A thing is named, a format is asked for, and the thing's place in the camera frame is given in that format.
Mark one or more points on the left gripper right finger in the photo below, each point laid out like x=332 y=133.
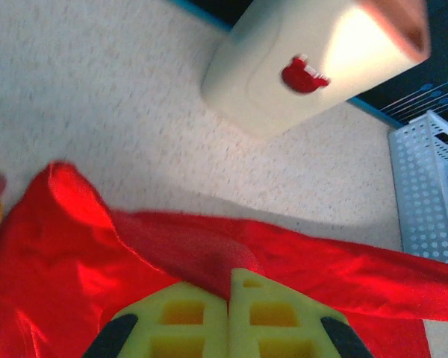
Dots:
x=310 y=328

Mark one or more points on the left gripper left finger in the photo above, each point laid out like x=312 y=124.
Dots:
x=142 y=328

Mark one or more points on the red t-shirt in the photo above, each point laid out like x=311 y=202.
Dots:
x=59 y=242

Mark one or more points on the white perforated plastic basket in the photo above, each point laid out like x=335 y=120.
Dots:
x=418 y=186

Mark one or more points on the cream knife block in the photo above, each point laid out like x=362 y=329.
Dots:
x=254 y=104

